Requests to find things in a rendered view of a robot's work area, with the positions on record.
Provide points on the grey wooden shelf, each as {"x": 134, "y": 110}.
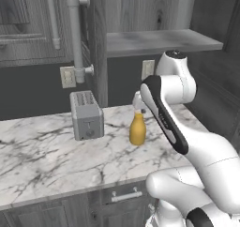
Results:
{"x": 159, "y": 41}

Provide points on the grey lower cupboard door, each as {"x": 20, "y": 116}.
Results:
{"x": 125, "y": 216}
{"x": 40, "y": 213}

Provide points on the grey drawer front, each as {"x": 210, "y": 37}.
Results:
{"x": 125, "y": 190}

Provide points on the grey tall cupboard door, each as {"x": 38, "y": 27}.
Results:
{"x": 97, "y": 49}

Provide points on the yellow bottle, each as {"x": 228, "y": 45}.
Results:
{"x": 138, "y": 130}

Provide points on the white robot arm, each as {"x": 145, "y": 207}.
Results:
{"x": 215, "y": 162}

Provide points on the beige wall outlet plate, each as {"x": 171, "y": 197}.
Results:
{"x": 147, "y": 69}

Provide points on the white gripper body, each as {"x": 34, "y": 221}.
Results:
{"x": 138, "y": 100}

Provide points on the grey upper cupboard door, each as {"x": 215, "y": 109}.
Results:
{"x": 28, "y": 33}

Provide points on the dark grey tall cabinet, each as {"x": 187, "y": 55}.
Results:
{"x": 218, "y": 80}

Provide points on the grey toaster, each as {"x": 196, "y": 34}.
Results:
{"x": 87, "y": 119}

